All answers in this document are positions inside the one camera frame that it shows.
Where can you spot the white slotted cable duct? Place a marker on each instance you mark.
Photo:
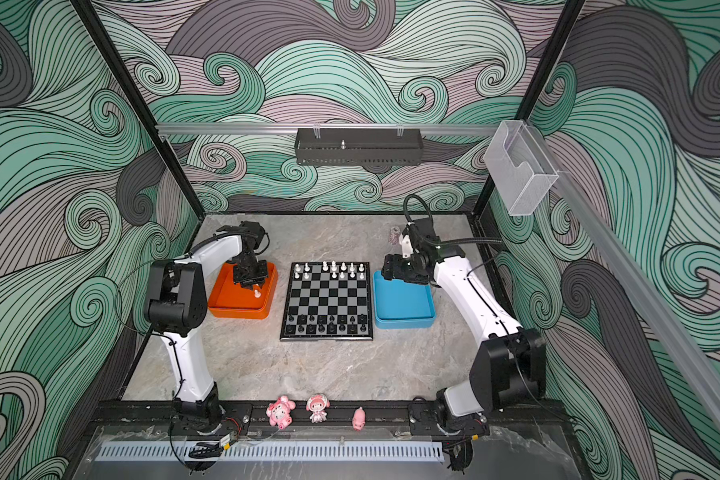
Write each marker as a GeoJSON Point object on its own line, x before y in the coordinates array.
{"type": "Point", "coordinates": [277, 451]}

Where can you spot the pink hat doll figurine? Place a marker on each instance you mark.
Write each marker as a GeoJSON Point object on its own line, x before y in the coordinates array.
{"type": "Point", "coordinates": [317, 406]}

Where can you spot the black hanging tray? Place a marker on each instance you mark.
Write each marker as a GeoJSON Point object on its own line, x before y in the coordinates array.
{"type": "Point", "coordinates": [358, 148]}

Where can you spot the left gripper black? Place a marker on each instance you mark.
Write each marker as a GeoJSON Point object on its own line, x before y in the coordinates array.
{"type": "Point", "coordinates": [248, 283]}

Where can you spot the aluminium rail right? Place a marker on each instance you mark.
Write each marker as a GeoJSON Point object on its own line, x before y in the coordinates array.
{"type": "Point", "coordinates": [691, 361]}

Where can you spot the orange plastic bin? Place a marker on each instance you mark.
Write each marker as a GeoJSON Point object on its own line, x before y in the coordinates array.
{"type": "Point", "coordinates": [229, 300]}

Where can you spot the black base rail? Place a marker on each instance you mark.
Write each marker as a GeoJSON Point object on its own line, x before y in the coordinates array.
{"type": "Point", "coordinates": [417, 417]}

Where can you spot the small pink pig figurine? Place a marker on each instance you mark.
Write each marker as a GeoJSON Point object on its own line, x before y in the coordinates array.
{"type": "Point", "coordinates": [359, 419]}

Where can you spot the blue plastic bin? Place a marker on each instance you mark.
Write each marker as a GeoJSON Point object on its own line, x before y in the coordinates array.
{"type": "Point", "coordinates": [401, 305]}

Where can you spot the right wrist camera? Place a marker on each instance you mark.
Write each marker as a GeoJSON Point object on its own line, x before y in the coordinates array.
{"type": "Point", "coordinates": [418, 236]}

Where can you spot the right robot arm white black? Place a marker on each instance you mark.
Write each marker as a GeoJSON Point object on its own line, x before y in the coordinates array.
{"type": "Point", "coordinates": [509, 366]}

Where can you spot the clear plastic wall box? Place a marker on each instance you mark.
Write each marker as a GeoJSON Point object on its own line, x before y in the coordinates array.
{"type": "Point", "coordinates": [521, 165]}

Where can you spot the pink big-eared figurine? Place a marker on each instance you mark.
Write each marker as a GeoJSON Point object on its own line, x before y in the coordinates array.
{"type": "Point", "coordinates": [279, 412]}

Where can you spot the black white chessboard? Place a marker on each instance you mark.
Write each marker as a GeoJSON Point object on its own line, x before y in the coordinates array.
{"type": "Point", "coordinates": [332, 301]}

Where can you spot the aluminium rail back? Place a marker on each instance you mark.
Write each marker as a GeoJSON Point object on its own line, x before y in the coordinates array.
{"type": "Point", "coordinates": [252, 128]}

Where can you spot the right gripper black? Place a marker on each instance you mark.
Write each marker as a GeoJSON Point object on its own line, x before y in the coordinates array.
{"type": "Point", "coordinates": [395, 269]}

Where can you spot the pink patterned roll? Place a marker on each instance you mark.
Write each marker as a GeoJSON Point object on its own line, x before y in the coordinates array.
{"type": "Point", "coordinates": [394, 235]}

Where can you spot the aluminium rail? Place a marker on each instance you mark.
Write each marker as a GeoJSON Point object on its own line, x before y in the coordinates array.
{"type": "Point", "coordinates": [252, 128]}
{"type": "Point", "coordinates": [691, 361]}

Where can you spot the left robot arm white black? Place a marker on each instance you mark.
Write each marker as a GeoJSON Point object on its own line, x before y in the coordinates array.
{"type": "Point", "coordinates": [176, 305]}

